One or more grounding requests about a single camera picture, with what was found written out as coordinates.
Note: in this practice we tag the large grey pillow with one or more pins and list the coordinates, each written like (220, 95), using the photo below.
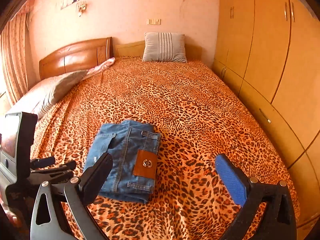
(44, 95)

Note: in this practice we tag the wall lamp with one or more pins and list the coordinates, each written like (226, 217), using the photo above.
(81, 7)

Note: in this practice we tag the leopard print bed cover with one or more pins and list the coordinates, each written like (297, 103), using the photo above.
(198, 117)

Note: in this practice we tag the blue denim jeans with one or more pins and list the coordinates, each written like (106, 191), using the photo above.
(134, 147)

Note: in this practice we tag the yellow wooden wardrobe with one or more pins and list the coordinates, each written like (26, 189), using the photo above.
(267, 52)

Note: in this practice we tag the wall switch panel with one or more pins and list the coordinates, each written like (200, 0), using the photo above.
(153, 21)

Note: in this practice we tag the grey striped cushion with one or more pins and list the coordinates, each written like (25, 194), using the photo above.
(164, 47)

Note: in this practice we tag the light wooden low headboard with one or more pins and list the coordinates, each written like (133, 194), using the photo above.
(137, 49)

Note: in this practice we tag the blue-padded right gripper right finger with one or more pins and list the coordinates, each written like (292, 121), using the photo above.
(278, 220)

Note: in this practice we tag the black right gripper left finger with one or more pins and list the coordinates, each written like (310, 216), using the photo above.
(48, 219)

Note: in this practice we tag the pink quilt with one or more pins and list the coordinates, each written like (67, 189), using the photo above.
(100, 68)

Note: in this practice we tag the floral curtain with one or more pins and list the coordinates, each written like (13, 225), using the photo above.
(16, 59)

